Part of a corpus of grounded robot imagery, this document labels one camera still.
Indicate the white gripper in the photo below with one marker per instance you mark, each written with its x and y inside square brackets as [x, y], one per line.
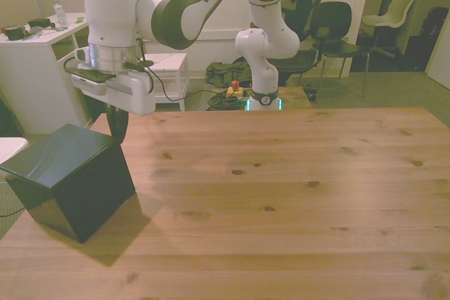
[135, 92]

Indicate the black drawer cabinet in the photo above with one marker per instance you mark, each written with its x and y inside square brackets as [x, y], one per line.
[70, 180]

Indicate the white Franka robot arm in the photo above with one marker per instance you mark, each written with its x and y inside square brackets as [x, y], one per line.
[112, 8]

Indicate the white small side table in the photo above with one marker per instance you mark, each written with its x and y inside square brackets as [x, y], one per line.
[168, 64]

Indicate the white desk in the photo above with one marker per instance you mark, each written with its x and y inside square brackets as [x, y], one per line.
[31, 68]

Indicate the white round seat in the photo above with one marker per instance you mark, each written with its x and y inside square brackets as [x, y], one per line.
[10, 149]

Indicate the green paper note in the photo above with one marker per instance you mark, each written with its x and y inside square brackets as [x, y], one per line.
[80, 19]

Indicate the green bag on floor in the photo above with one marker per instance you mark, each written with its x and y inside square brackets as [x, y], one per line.
[225, 71]

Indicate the yellow emergency stop button box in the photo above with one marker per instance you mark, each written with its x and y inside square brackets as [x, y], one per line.
[235, 89]

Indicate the clear plastic water bottle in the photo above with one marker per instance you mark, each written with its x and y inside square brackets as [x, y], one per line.
[60, 14]

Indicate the dark green pouch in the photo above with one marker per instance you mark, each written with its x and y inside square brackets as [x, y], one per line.
[39, 22]

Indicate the black office chair with clothes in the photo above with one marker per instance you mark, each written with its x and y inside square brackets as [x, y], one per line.
[302, 5]

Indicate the black plastic chair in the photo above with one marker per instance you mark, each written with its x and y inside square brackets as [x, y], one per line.
[334, 26]

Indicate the white plastic chair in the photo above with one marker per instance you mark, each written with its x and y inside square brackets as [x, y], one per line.
[393, 12]

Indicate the dark backpack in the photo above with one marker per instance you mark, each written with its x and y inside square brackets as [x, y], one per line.
[436, 24]

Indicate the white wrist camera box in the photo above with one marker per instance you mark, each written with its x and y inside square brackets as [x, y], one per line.
[88, 84]

